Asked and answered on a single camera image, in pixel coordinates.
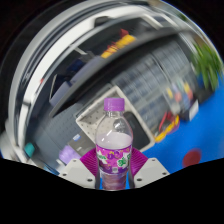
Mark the dark grey upright box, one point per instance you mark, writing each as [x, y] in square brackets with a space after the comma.
[81, 141]

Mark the purple plastic bag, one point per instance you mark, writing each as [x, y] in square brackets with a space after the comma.
[69, 154]

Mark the clear bottle with purple cap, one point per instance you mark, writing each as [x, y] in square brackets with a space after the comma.
[114, 156]

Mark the teal box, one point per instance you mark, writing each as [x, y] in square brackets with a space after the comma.
[30, 150]

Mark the flat round red coaster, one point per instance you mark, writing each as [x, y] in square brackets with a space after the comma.
[192, 158]

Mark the yellow multimeter with red leads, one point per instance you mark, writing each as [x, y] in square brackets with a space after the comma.
[166, 130]

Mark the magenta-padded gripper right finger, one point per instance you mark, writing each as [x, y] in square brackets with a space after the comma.
[151, 171]

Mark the grey small-parts drawer cabinet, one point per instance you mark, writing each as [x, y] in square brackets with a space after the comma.
[173, 61]
[140, 90]

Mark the white dotted storage bin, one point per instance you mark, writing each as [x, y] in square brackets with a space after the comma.
[91, 118]

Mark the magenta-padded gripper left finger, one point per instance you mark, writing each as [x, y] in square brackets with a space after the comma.
[78, 171]

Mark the dark overhead shelf unit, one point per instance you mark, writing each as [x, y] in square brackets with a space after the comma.
[83, 66]

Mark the black box with white label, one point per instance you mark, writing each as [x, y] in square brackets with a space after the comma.
[190, 110]

